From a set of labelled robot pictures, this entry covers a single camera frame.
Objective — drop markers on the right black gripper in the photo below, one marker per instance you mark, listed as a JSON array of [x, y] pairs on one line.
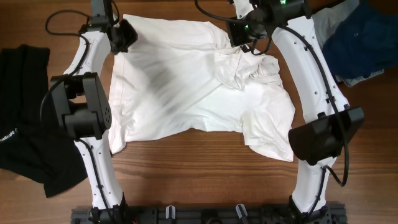
[[236, 40]]

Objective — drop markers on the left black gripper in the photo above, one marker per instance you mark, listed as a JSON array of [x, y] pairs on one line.
[[131, 35]]

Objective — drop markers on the white polo shirt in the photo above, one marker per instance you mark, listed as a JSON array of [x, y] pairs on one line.
[[182, 74]]

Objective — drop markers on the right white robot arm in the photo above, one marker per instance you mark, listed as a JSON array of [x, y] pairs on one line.
[[330, 122]]

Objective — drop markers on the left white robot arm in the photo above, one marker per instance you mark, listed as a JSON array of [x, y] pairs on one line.
[[83, 111]]

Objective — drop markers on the light grey garment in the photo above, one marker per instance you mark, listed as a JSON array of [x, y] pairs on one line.
[[326, 22]]

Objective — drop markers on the navy blue shirt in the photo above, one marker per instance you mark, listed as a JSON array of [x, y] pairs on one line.
[[364, 43]]

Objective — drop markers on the black t-shirt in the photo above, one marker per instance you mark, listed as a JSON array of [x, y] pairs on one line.
[[32, 144]]

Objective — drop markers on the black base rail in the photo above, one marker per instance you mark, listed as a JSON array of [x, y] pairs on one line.
[[272, 213]]

